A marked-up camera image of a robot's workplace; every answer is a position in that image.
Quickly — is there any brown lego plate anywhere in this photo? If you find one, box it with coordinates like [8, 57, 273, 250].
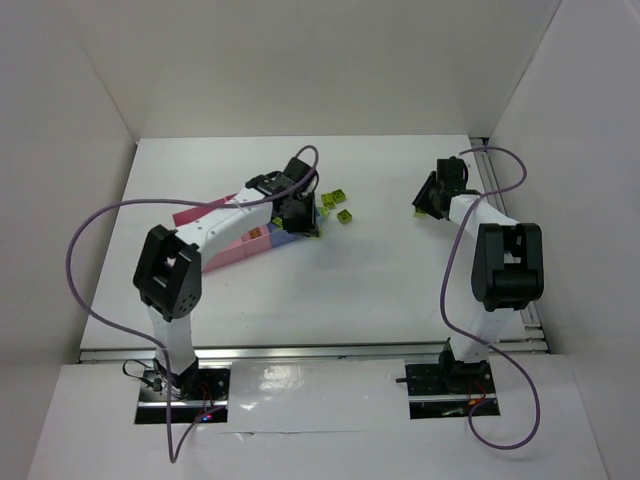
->
[248, 228, 263, 240]

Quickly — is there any lime square lego hollow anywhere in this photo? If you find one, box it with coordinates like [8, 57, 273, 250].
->
[337, 209, 352, 225]

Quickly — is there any lime lego brick edge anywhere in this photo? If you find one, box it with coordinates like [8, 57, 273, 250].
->
[321, 193, 336, 209]

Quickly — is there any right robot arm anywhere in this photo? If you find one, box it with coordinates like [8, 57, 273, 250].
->
[412, 157, 544, 394]

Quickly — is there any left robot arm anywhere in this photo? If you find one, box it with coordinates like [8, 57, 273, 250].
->
[133, 157, 319, 396]

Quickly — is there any purple blue container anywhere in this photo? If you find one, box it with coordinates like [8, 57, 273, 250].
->
[267, 223, 301, 249]

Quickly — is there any aluminium rail right side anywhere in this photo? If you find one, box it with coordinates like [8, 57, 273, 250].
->
[466, 148, 544, 324]

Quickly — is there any aluminium rail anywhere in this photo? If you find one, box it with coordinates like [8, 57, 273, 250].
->
[77, 339, 551, 364]
[466, 148, 544, 324]

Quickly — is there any aluminium rail front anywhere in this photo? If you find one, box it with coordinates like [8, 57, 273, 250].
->
[77, 339, 551, 364]

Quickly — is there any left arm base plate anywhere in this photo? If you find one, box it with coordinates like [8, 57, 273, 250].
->
[127, 366, 231, 425]

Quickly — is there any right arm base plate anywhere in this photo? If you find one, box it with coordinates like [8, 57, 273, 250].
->
[395, 363, 500, 420]

